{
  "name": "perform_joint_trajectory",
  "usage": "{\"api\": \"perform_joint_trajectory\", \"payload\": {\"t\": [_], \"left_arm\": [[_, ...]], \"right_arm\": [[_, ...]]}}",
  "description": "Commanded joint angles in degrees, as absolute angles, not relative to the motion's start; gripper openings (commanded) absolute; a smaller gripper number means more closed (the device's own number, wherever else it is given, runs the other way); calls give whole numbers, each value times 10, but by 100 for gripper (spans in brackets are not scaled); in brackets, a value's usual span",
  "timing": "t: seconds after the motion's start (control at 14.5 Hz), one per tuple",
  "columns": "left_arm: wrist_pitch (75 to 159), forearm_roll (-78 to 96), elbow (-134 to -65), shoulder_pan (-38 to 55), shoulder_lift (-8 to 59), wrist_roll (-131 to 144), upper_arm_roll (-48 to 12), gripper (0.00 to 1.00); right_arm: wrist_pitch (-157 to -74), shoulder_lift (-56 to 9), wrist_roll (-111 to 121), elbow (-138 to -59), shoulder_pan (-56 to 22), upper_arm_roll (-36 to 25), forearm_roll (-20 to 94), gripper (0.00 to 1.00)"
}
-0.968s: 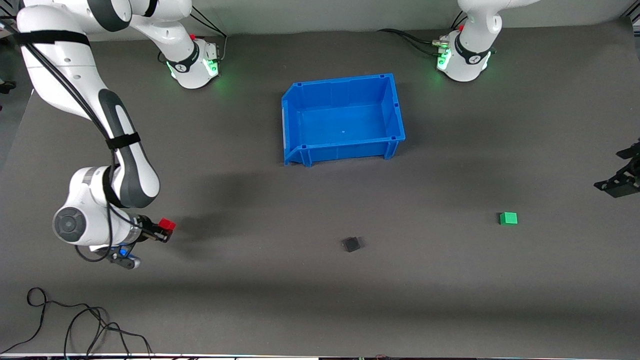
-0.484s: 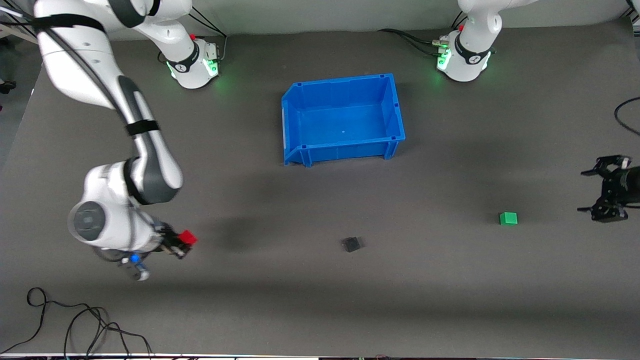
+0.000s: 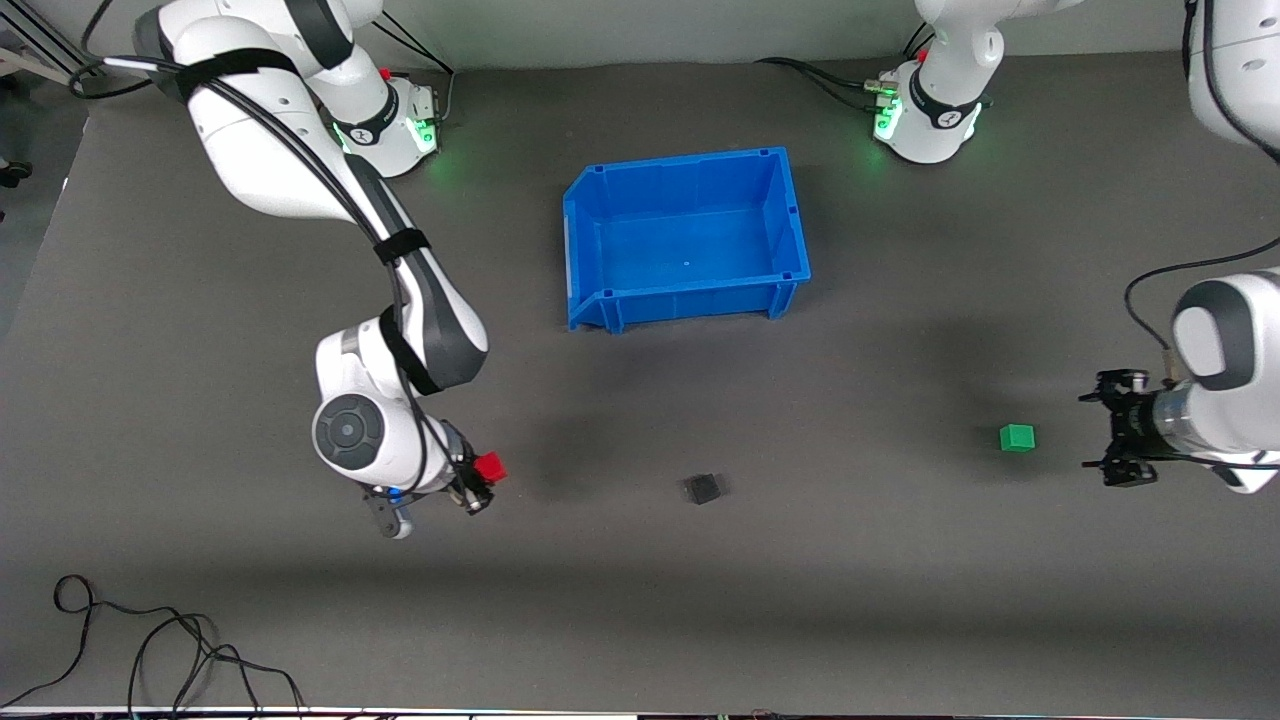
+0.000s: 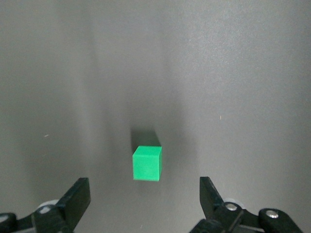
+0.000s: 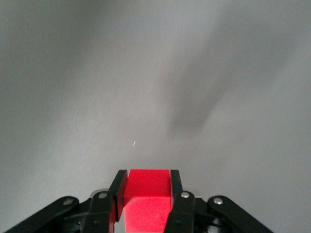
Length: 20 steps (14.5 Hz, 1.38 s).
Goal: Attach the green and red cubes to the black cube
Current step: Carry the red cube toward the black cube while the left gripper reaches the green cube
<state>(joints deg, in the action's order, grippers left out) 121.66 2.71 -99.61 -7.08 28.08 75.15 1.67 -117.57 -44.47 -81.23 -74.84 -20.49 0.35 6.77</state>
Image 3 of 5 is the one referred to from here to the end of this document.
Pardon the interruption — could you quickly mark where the blue plastic storage bin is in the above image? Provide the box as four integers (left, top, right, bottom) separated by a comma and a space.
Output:
562, 147, 812, 334

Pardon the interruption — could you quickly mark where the black cable along right arm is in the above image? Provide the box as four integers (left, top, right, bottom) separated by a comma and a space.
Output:
68, 0, 471, 501

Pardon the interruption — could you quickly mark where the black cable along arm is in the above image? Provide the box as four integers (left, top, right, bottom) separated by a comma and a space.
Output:
1188, 0, 1280, 166
68, 0, 471, 501

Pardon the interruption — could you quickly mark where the black velcro strap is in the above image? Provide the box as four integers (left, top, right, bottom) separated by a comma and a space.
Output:
378, 305, 442, 397
178, 48, 301, 103
374, 229, 432, 267

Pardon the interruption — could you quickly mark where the black left arm wrist cable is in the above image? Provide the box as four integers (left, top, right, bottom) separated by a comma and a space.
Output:
1125, 236, 1280, 351

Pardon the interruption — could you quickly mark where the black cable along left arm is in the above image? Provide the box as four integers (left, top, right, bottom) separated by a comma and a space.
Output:
1188, 0, 1280, 166

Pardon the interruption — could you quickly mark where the black right arm base cable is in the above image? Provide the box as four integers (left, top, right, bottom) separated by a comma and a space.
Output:
375, 12, 457, 77

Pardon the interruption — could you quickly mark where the black arm base cable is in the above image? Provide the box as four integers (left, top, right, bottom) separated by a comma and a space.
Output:
755, 57, 887, 111
375, 12, 457, 77

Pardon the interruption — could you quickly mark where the thin black loose cable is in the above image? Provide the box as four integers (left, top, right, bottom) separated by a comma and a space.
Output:
0, 575, 306, 713

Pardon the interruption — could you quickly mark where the black left arm base cable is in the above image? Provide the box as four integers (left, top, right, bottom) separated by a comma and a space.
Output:
755, 57, 887, 111

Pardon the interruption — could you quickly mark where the grey metal frame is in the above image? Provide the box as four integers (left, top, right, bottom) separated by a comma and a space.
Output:
0, 0, 86, 86

